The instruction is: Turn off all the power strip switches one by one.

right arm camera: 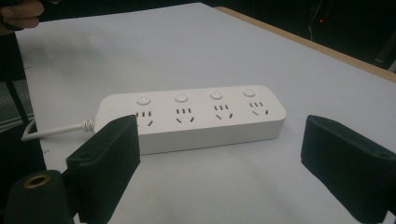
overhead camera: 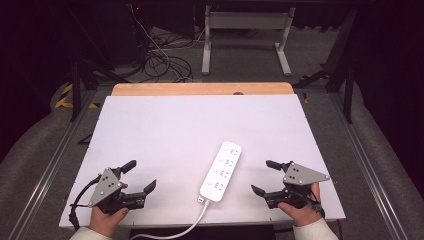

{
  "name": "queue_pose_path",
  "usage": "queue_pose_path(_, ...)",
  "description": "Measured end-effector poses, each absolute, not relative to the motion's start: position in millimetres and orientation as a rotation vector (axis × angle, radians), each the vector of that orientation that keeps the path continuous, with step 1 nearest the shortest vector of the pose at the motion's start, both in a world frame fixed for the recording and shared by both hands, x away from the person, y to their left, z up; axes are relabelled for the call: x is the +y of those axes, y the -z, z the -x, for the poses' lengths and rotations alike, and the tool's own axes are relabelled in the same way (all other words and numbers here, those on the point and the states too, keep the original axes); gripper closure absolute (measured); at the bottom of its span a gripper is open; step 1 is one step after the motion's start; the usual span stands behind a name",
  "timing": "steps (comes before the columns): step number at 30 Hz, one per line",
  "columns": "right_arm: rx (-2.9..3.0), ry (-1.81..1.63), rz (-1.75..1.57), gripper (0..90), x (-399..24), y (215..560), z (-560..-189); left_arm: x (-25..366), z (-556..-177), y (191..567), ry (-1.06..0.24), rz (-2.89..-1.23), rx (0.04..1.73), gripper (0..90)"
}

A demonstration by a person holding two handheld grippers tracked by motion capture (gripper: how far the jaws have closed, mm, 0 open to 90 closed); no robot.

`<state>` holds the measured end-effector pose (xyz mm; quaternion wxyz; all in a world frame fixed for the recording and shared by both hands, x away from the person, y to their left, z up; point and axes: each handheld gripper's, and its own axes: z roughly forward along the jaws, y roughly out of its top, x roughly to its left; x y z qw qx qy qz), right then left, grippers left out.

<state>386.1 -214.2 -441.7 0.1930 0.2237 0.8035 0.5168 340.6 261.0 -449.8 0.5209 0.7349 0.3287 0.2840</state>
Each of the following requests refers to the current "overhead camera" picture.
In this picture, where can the black metal stand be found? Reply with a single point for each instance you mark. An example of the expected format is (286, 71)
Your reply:
(346, 73)
(76, 90)

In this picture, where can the person's left hand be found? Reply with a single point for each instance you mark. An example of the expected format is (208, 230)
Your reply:
(105, 223)

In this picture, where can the white metal desk frame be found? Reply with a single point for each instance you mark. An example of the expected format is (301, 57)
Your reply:
(246, 20)

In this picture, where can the person's right hand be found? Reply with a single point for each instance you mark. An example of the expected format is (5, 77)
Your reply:
(305, 216)

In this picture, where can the aluminium floor rail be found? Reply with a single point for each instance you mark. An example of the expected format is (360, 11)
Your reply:
(50, 170)
(363, 166)

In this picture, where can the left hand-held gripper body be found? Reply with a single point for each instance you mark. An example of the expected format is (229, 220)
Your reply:
(106, 190)

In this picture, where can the wooden table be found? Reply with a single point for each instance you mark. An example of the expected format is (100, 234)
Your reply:
(200, 89)

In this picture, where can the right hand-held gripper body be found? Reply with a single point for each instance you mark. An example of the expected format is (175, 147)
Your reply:
(300, 175)

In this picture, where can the yellow black hazard tape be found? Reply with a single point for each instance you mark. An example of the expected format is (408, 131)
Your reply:
(65, 98)

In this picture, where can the white power strip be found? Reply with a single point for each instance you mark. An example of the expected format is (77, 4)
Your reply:
(221, 170)

